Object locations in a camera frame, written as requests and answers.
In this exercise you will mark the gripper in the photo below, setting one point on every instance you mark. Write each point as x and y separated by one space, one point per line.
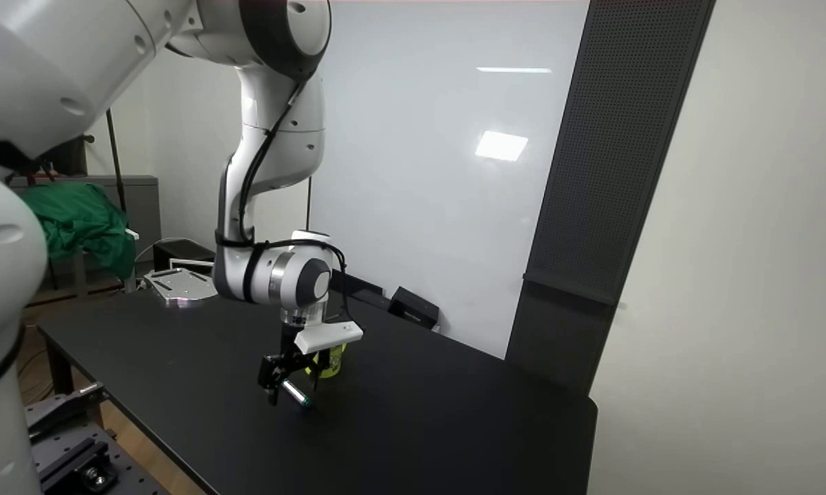
289 342

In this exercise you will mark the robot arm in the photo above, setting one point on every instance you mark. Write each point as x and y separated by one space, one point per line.
268 165

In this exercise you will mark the silver marker with green cap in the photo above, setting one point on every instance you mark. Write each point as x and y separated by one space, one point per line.
294 393

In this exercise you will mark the green cup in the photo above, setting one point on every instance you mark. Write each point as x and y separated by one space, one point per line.
333 366

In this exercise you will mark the black box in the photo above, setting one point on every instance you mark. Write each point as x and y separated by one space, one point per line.
361 289
182 253
414 307

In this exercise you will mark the silver metal plate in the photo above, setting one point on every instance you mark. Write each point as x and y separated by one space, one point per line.
179 285

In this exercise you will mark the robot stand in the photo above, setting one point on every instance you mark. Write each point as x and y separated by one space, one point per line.
89 454

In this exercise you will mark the whiteboard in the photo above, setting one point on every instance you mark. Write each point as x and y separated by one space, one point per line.
440 172

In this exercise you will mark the green cloth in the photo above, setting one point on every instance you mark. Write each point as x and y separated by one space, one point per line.
82 223

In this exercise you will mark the dark perforated panel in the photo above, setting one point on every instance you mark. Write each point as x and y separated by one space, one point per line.
605 179

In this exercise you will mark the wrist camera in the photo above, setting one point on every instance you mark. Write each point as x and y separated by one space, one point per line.
330 336

